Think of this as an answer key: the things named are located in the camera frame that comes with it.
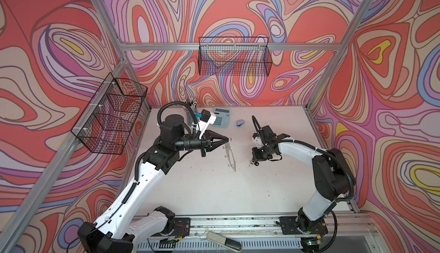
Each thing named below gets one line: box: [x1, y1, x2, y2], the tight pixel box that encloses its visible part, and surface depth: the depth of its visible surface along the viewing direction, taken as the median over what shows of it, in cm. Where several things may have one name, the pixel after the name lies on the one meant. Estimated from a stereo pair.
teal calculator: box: [211, 107, 231, 129], surface depth 114 cm
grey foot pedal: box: [206, 231, 243, 252], surface depth 68 cm
